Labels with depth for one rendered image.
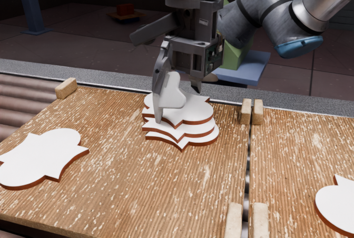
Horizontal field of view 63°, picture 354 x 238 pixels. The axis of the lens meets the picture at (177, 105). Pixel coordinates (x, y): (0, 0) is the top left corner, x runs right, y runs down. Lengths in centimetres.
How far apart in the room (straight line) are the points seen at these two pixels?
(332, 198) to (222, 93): 36
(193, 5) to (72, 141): 29
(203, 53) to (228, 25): 50
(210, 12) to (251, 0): 50
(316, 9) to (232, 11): 25
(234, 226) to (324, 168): 20
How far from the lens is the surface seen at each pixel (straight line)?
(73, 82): 69
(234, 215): 36
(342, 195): 45
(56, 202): 43
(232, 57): 94
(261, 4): 90
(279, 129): 56
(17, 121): 68
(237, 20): 93
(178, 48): 45
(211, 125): 51
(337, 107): 73
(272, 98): 70
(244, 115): 54
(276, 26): 86
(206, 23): 44
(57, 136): 53
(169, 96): 47
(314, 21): 83
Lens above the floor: 124
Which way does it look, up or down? 30 degrees down
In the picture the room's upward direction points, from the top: straight up
